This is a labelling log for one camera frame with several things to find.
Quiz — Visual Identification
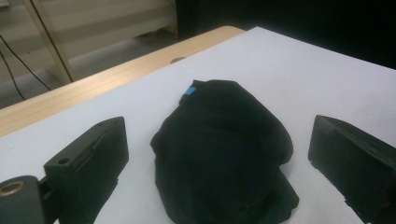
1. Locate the black hanging cable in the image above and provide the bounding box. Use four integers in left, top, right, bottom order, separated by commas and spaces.
0, 49, 26, 102
0, 34, 52, 92

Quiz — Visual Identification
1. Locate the white table mat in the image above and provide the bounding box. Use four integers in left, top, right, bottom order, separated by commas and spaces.
0, 26, 396, 224

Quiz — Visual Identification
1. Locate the black cloth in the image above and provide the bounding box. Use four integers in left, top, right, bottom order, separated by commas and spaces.
149, 78, 301, 224

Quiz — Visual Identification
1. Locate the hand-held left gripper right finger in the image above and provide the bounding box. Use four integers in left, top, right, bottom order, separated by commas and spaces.
307, 114, 396, 224

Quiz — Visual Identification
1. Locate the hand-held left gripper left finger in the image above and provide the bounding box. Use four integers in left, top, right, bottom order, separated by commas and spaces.
43, 116, 130, 224

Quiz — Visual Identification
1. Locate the black curtain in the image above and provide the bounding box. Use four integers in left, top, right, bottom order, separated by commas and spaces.
174, 0, 396, 70

